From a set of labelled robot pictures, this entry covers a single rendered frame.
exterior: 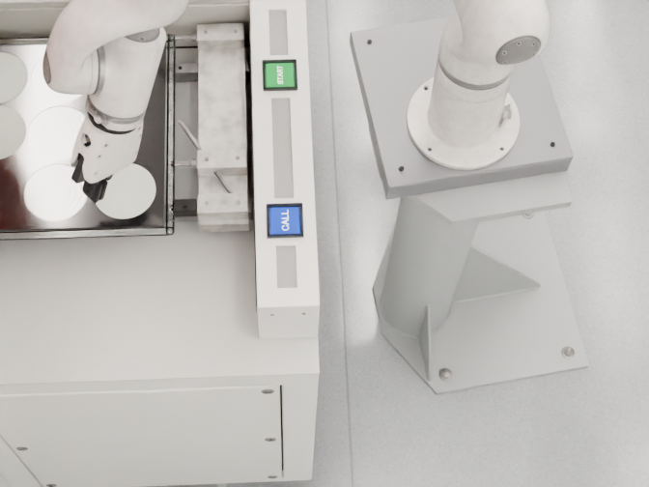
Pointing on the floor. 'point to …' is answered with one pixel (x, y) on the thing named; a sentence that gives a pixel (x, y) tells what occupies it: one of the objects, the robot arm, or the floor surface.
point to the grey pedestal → (478, 285)
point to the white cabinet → (158, 431)
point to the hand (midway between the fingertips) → (95, 186)
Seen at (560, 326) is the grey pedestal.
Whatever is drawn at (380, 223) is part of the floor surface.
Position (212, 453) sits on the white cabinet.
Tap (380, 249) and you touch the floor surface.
